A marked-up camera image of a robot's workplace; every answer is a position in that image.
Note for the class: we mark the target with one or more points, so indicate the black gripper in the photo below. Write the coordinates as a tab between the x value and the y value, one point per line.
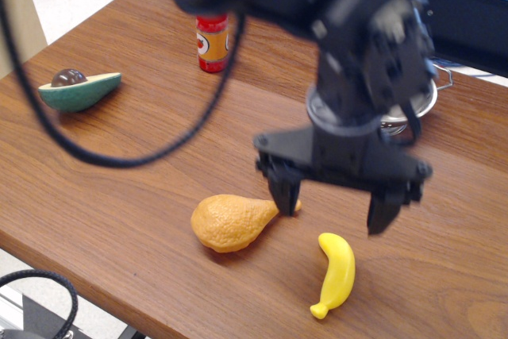
366	163

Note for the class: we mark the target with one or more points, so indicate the yellow toy banana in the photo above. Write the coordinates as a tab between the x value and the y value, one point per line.
340	275

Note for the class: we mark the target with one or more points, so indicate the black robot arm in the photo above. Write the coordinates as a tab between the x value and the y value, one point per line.
372	55

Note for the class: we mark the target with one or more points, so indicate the small steel colander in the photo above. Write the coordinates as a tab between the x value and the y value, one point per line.
396	121

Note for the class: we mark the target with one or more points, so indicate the toy chicken drumstick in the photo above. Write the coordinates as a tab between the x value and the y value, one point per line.
230	223

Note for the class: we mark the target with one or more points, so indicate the red toy ketchup bottle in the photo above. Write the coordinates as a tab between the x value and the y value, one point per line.
212	36

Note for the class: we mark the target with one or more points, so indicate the toy avocado half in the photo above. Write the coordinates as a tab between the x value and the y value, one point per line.
71	91

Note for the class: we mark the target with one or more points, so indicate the beige cabinet panel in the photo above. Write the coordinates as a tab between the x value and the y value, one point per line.
26	27

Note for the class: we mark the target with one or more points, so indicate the aluminium rail with black bracket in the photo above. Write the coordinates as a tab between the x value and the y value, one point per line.
22	316

